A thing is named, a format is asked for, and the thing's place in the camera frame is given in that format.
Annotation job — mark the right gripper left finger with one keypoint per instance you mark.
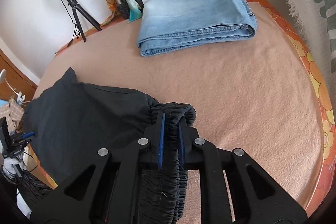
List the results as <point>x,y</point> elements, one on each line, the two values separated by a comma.
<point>107,189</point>

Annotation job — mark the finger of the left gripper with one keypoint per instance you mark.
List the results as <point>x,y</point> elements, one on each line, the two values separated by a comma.
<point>28,135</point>

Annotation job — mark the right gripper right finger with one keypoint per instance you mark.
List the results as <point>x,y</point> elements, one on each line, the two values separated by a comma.
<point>234,187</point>

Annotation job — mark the black pants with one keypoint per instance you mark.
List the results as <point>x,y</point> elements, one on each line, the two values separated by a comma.
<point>73,120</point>

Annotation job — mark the left striped sleeve forearm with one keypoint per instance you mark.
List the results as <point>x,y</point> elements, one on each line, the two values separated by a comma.
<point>32,190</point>

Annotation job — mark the left gloved hand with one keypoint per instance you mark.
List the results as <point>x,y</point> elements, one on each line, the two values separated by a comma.
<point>13,168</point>

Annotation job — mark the checked cloth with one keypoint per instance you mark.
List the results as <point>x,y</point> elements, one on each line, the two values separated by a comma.
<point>13,113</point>

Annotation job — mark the white clip lamp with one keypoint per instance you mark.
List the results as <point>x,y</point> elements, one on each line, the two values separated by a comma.
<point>20,97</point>

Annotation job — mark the orange floral bedsheet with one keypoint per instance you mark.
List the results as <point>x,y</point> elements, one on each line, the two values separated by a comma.
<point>312,69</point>

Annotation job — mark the folded light blue jeans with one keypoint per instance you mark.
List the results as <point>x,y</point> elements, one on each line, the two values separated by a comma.
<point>172,25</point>

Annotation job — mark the green white patterned cushion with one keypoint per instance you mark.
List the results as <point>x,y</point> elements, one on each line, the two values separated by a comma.
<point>316,20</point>

